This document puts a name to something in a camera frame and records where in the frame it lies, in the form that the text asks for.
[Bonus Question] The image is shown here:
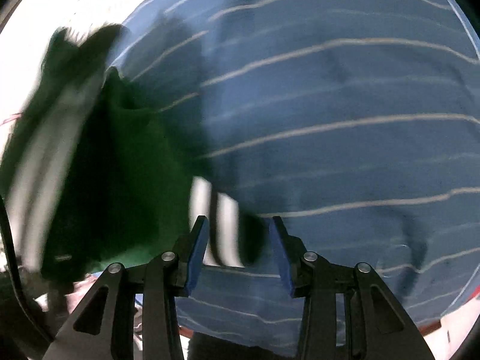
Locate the green white varsity jacket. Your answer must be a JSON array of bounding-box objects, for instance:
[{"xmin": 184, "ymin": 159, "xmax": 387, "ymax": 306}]
[{"xmin": 1, "ymin": 24, "xmax": 265, "ymax": 284}]

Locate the black cable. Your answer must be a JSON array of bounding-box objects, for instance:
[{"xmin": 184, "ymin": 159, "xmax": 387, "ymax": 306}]
[{"xmin": 0, "ymin": 194, "xmax": 54, "ymax": 346}]

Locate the blue striped plaid bedsheet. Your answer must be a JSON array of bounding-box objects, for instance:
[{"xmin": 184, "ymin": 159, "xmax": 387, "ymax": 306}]
[{"xmin": 113, "ymin": 0, "xmax": 479, "ymax": 327}]

